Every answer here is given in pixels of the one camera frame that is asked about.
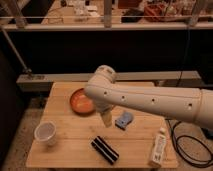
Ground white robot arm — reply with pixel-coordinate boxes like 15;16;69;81
84;65;213;130

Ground blue sponge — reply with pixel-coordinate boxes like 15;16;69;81
115;111;133;130

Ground black striped box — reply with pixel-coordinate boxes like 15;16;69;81
91;136;119;165

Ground orange round plate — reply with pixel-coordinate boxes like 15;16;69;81
69;88;95;116

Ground white squeeze bottle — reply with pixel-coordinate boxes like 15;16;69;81
150;127;167;167

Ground white plastic cup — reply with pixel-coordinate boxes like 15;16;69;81
34;122;56;146

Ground diagonal metal strut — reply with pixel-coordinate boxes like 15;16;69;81
0;26;33;78

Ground black device on floor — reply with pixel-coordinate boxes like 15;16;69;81
203;129;213;140

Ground grey metal rail beam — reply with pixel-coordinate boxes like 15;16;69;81
16;71;203;92

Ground black cable on floor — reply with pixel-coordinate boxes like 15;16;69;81
166;119;213;169

